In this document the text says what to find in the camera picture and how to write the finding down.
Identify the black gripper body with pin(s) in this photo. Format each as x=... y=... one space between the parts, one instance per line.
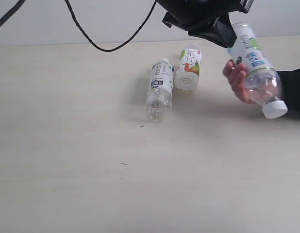
x=206 y=19

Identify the tea bottle with orange bird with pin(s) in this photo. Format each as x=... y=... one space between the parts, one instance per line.
x=188 y=71

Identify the lime label clear bottle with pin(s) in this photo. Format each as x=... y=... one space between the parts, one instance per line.
x=262 y=80

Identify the clear bottle white blue label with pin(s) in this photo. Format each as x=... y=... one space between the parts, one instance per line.
x=159 y=94

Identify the person's open hand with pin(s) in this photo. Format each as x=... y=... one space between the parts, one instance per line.
x=236 y=75

